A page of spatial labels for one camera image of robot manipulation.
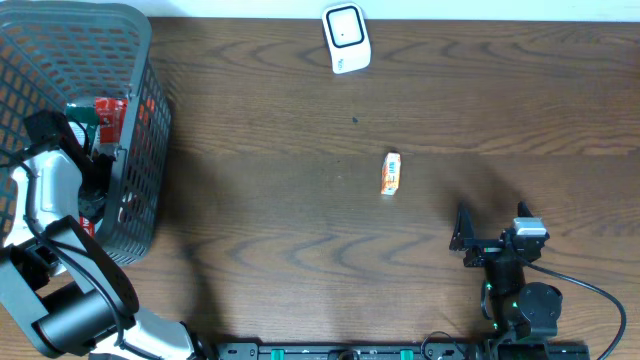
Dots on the red Nescafe stick sachet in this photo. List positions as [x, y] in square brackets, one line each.
[88, 226]

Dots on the grey plastic shopping basket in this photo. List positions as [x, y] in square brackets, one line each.
[56, 52]

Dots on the green snack packet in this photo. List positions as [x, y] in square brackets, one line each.
[84, 123]

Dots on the red snack packet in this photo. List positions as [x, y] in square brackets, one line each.
[111, 113]

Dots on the white barcode scanner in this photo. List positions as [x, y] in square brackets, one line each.
[347, 38]

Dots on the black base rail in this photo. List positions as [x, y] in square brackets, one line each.
[432, 350]

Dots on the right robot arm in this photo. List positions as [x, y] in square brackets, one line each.
[524, 314]

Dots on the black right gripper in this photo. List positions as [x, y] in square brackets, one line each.
[465, 239]

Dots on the small orange carton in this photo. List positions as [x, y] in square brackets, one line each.
[391, 170]

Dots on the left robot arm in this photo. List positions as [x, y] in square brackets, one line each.
[57, 283]

